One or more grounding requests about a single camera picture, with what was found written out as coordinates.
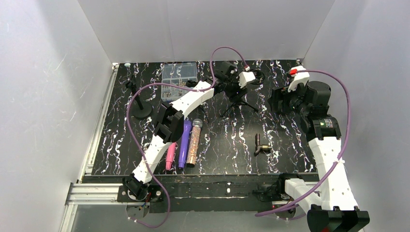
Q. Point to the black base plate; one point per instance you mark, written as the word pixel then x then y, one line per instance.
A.
pixel 206 193

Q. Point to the clear plastic parts box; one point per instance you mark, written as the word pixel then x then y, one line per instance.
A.
pixel 177 74

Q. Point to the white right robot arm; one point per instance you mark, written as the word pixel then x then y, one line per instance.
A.
pixel 331 207

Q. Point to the glitter silver microphone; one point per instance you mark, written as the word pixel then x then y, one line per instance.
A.
pixel 194 143

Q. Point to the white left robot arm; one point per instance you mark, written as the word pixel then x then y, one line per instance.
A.
pixel 169 121

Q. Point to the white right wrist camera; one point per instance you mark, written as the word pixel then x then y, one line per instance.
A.
pixel 299 76

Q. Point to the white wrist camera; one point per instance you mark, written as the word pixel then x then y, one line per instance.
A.
pixel 246 77
pixel 299 76

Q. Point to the pink microphone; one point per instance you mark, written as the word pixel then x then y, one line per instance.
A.
pixel 170 156

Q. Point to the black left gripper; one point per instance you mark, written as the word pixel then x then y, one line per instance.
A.
pixel 233 88

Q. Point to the purple microphone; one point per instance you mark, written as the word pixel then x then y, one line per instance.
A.
pixel 184 144

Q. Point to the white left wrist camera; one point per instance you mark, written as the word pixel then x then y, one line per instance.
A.
pixel 246 77

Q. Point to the black round-base mic stand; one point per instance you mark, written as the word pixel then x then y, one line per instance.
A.
pixel 139 109

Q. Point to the aluminium rail frame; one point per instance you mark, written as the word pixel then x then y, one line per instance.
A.
pixel 99 194

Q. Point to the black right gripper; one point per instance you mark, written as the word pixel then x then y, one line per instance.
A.
pixel 279 99

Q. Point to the black shock-mount stand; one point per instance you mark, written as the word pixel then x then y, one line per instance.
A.
pixel 240 101

